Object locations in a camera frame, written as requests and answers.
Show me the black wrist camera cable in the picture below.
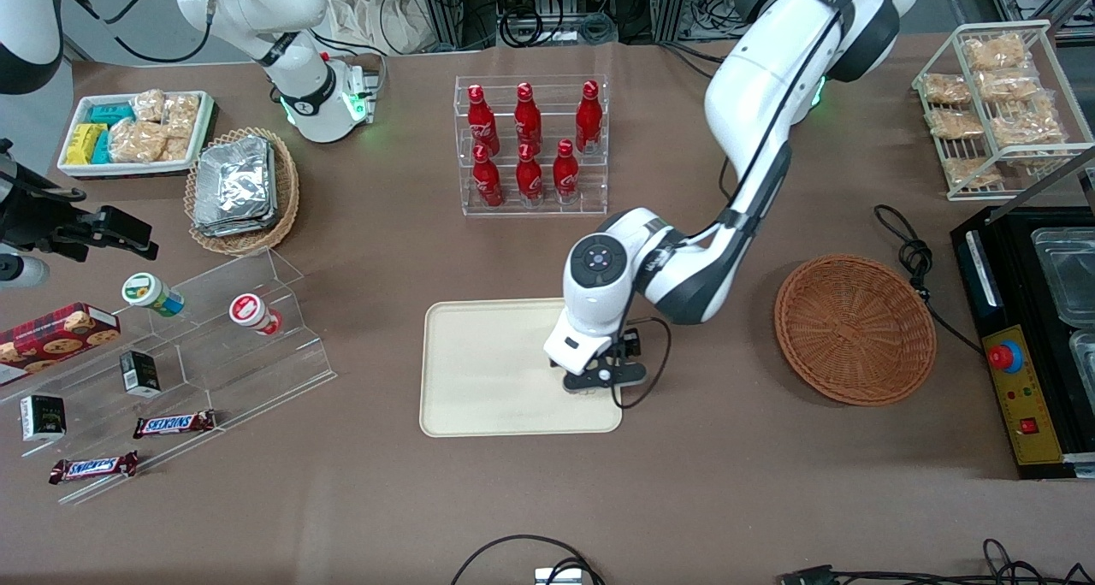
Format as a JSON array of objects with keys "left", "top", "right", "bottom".
[{"left": 610, "top": 316, "right": 674, "bottom": 411}]

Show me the yellow snack packet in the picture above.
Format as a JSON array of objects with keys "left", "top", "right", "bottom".
[{"left": 66, "top": 123, "right": 108, "bottom": 165}]

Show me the coiled black cable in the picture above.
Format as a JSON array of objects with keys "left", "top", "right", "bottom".
[{"left": 500, "top": 8, "right": 544, "bottom": 47}]

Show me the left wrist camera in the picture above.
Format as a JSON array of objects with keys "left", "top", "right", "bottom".
[{"left": 562, "top": 328, "right": 648, "bottom": 395}]

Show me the black appliance box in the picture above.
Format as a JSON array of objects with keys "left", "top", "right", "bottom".
[{"left": 950, "top": 207, "right": 1095, "bottom": 481}]

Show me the coiled grey cable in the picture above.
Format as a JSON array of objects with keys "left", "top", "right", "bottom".
[{"left": 577, "top": 12, "right": 619, "bottom": 43}]

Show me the bagged fried snack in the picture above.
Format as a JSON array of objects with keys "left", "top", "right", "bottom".
[
  {"left": 980, "top": 69, "right": 1043, "bottom": 100},
  {"left": 922, "top": 74, "right": 972, "bottom": 105},
  {"left": 928, "top": 109, "right": 985, "bottom": 139},
  {"left": 944, "top": 157, "right": 1002, "bottom": 188},
  {"left": 992, "top": 97, "right": 1066, "bottom": 147},
  {"left": 964, "top": 35, "right": 1029, "bottom": 71}
]

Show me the red cola bottle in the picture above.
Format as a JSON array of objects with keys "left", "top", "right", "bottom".
[
  {"left": 468, "top": 85, "right": 500, "bottom": 154},
  {"left": 472, "top": 145, "right": 504, "bottom": 208},
  {"left": 575, "top": 80, "right": 602, "bottom": 154},
  {"left": 553, "top": 139, "right": 580, "bottom": 203},
  {"left": 516, "top": 143, "right": 544, "bottom": 205},
  {"left": 514, "top": 82, "right": 542, "bottom": 151}
]

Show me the white wire rack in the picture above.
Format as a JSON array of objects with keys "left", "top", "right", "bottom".
[{"left": 911, "top": 21, "right": 1095, "bottom": 203}]

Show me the silver foil packet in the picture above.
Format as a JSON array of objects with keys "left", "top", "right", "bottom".
[
  {"left": 193, "top": 213, "right": 279, "bottom": 238},
  {"left": 195, "top": 136, "right": 275, "bottom": 227}
]

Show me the white rectangular snack tray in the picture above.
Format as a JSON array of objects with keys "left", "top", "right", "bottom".
[{"left": 57, "top": 91, "right": 215, "bottom": 180}]

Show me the round brown wicker basket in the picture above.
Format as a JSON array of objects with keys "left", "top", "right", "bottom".
[{"left": 774, "top": 254, "right": 938, "bottom": 406}]

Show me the beige cloth bag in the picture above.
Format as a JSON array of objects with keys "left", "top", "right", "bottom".
[{"left": 321, "top": 0, "right": 437, "bottom": 56}]

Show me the small black carton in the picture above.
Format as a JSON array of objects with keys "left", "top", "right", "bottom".
[
  {"left": 120, "top": 351, "right": 162, "bottom": 398},
  {"left": 20, "top": 394, "right": 67, "bottom": 442}
]

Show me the red lid yogurt cup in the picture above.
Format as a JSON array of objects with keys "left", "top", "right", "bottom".
[{"left": 229, "top": 293, "right": 283, "bottom": 336}]

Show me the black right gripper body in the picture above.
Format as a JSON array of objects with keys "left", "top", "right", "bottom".
[{"left": 0, "top": 166, "right": 88, "bottom": 254}]

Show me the clear acrylic stepped shelf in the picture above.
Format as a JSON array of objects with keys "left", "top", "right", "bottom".
[{"left": 0, "top": 247, "right": 337, "bottom": 506}]

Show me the clear acrylic bottle rack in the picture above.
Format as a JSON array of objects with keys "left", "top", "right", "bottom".
[{"left": 454, "top": 74, "right": 610, "bottom": 218}]

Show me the yellow control panel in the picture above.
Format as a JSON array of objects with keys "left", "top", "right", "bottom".
[{"left": 982, "top": 324, "right": 1066, "bottom": 466}]

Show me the black cable with plug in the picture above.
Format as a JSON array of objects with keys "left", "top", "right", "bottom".
[{"left": 778, "top": 538, "right": 1095, "bottom": 585}]

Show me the green lid yogurt cup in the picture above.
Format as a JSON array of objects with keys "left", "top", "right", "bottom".
[{"left": 122, "top": 273, "right": 185, "bottom": 317}]

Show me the black knotted table cable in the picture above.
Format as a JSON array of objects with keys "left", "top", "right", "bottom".
[{"left": 874, "top": 204, "right": 986, "bottom": 355}]

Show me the oval tan wicker basket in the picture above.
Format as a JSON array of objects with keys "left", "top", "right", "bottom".
[{"left": 184, "top": 127, "right": 300, "bottom": 257}]

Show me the black arm base cable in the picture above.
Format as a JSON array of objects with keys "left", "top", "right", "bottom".
[{"left": 659, "top": 42, "right": 728, "bottom": 81}]

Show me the snickers chocolate bar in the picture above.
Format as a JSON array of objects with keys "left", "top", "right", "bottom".
[
  {"left": 49, "top": 452, "right": 139, "bottom": 485},
  {"left": 133, "top": 411, "right": 216, "bottom": 439}
]

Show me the black looped cable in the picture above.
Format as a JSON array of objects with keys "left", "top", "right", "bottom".
[{"left": 451, "top": 534, "right": 604, "bottom": 585}]

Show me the grey metal bar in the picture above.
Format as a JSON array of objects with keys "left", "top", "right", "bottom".
[{"left": 997, "top": 145, "right": 1095, "bottom": 218}]

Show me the red cookie box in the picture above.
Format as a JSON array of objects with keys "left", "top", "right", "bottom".
[{"left": 0, "top": 303, "right": 121, "bottom": 387}]

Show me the cream plastic serving tray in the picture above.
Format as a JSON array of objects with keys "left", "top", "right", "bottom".
[{"left": 419, "top": 296, "right": 624, "bottom": 438}]

